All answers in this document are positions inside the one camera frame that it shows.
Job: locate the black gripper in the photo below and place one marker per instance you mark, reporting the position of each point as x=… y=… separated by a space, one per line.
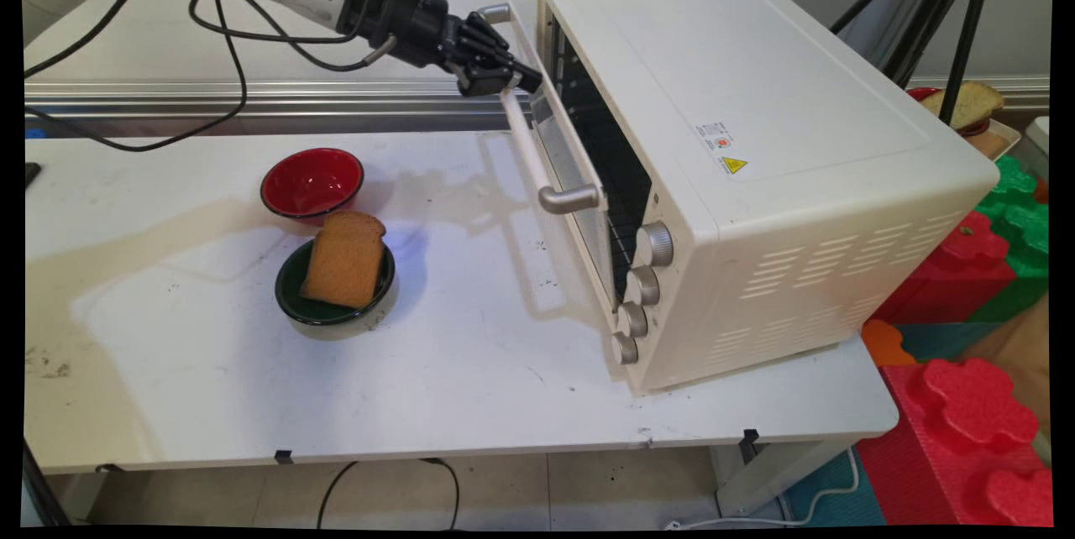
x=411 y=10

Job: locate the red bowl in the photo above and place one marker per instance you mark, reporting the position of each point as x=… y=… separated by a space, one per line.
x=311 y=182

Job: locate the white oven control knob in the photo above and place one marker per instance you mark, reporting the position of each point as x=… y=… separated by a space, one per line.
x=631 y=319
x=642 y=285
x=657 y=243
x=624 y=348

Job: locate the brown bread slice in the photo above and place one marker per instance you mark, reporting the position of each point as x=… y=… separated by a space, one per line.
x=344 y=262

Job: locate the warning sticker label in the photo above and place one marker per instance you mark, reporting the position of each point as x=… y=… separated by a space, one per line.
x=722 y=149

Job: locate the white toaster oven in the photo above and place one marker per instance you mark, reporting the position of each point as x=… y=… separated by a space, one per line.
x=756 y=102

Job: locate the green bowl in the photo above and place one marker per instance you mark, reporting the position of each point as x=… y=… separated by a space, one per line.
x=290 y=295

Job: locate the black table edge clip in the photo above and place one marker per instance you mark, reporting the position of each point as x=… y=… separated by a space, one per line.
x=284 y=456
x=749 y=439

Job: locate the black tripod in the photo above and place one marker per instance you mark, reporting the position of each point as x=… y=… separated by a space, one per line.
x=966 y=35

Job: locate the seeded bread slice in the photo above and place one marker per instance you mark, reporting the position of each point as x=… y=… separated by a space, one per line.
x=966 y=102

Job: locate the orange foam block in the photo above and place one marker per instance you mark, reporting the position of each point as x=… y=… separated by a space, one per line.
x=886 y=344

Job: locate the white table leg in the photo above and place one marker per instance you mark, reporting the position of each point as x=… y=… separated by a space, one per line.
x=773 y=472

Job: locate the small red foam block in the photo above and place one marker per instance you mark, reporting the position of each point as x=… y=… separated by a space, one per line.
x=957 y=270

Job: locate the white tray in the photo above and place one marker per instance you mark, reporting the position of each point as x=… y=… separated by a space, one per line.
x=999 y=140

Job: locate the teal foam block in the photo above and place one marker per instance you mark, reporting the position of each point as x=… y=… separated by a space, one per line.
x=949 y=339

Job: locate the green foam block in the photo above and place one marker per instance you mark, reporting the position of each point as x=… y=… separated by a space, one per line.
x=1016 y=220

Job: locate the teal floor mat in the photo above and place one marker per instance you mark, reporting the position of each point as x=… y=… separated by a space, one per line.
x=831 y=493

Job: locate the large red foam block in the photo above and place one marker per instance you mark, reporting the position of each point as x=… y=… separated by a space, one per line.
x=957 y=438

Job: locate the aluminium frame rail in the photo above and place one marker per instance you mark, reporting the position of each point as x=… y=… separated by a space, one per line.
x=294 y=107

